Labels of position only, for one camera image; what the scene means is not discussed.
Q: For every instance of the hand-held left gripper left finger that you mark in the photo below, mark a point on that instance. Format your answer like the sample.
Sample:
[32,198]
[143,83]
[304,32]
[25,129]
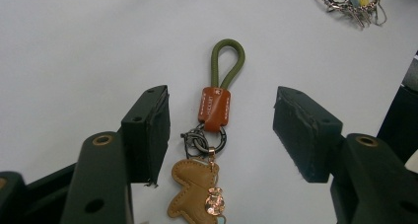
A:
[98,178]

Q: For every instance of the bunch of metal keys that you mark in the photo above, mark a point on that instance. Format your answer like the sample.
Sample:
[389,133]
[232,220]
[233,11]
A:
[356,8]

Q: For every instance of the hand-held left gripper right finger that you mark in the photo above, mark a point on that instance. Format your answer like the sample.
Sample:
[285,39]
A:
[368,178]

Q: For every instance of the beige cloth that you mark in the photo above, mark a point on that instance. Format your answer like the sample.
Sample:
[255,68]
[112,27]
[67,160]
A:
[412,163]

